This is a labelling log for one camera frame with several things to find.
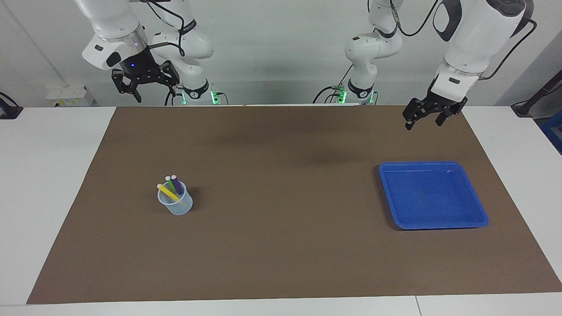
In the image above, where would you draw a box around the yellow pen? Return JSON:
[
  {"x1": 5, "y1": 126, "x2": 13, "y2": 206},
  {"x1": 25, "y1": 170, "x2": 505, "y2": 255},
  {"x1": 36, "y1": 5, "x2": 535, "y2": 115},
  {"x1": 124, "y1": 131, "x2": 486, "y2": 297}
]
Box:
[{"x1": 157, "y1": 183, "x2": 180, "y2": 202}]

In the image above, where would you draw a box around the blue plastic tray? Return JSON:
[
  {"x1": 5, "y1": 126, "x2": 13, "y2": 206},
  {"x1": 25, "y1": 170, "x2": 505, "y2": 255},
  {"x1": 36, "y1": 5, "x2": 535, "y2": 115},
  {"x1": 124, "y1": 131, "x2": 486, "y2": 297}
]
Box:
[{"x1": 378, "y1": 161, "x2": 489, "y2": 230}]

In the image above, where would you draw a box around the blue crate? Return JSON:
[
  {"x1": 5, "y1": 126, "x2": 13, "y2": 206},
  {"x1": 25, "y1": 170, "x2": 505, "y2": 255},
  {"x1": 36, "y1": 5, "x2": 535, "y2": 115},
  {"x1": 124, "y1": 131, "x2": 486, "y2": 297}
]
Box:
[{"x1": 539, "y1": 110, "x2": 562, "y2": 155}]

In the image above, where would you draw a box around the translucent plastic cup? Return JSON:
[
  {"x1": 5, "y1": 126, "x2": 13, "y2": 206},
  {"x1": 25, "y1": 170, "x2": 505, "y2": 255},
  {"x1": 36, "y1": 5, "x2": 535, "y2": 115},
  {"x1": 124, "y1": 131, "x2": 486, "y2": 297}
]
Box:
[{"x1": 157, "y1": 180, "x2": 194, "y2": 216}]

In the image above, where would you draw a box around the brown table mat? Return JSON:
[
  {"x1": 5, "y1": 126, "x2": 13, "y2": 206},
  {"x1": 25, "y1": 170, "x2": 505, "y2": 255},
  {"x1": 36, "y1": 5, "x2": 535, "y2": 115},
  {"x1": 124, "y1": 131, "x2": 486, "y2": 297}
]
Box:
[{"x1": 26, "y1": 104, "x2": 562, "y2": 304}]

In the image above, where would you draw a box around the black base power cable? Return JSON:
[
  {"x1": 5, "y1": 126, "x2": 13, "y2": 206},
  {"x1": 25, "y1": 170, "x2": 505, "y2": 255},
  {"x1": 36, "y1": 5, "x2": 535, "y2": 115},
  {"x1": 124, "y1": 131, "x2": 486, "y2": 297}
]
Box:
[
  {"x1": 164, "y1": 86, "x2": 185, "y2": 106},
  {"x1": 313, "y1": 65, "x2": 354, "y2": 104}
]

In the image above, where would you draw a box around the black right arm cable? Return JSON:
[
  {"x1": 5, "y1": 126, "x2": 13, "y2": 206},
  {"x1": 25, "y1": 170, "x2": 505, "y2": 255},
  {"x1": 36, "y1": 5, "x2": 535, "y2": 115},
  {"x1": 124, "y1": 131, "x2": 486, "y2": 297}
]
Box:
[{"x1": 140, "y1": 0, "x2": 197, "y2": 57}]

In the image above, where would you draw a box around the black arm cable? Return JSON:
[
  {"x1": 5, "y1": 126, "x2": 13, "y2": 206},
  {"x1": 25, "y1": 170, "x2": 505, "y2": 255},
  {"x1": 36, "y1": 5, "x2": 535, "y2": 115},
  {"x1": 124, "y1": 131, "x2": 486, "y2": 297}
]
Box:
[
  {"x1": 140, "y1": 0, "x2": 197, "y2": 57},
  {"x1": 389, "y1": 0, "x2": 538, "y2": 81}
]

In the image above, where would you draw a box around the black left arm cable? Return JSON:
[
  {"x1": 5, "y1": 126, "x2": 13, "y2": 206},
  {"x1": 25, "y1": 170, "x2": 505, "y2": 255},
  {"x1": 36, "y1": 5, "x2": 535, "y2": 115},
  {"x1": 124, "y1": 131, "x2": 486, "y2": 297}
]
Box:
[{"x1": 389, "y1": 0, "x2": 538, "y2": 81}]

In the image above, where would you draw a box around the white wall socket box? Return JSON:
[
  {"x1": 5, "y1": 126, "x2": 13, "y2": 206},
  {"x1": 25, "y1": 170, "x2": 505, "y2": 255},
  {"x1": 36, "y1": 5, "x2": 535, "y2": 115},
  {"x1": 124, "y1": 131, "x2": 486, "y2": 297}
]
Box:
[{"x1": 46, "y1": 86, "x2": 95, "y2": 107}]

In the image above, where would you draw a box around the black camera stand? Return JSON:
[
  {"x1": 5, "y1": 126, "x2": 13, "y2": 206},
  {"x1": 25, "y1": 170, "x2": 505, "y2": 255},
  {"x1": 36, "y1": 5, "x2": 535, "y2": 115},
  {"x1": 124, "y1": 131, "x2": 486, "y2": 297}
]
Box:
[{"x1": 512, "y1": 69, "x2": 562, "y2": 118}]

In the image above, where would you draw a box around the black clamp mount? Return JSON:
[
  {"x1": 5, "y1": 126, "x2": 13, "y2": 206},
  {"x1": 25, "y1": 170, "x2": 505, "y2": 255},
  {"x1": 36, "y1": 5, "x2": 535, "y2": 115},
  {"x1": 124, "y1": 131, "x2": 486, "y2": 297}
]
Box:
[{"x1": 0, "y1": 92, "x2": 23, "y2": 119}]

